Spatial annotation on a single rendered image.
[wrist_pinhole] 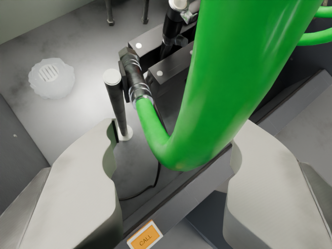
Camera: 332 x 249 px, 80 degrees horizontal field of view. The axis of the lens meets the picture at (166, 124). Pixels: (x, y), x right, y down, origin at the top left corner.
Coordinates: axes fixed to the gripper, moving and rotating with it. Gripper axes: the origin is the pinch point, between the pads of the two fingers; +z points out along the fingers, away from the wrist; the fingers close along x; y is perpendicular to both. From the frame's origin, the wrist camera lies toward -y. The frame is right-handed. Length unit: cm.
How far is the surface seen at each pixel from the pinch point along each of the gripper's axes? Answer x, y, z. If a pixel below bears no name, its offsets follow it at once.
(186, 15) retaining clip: 2.1, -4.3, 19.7
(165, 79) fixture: -1.5, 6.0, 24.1
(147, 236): -4.8, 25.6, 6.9
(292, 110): 25.1, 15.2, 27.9
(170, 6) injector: 0.0, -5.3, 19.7
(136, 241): -6.5, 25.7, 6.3
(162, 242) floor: -10, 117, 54
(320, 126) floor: 113, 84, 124
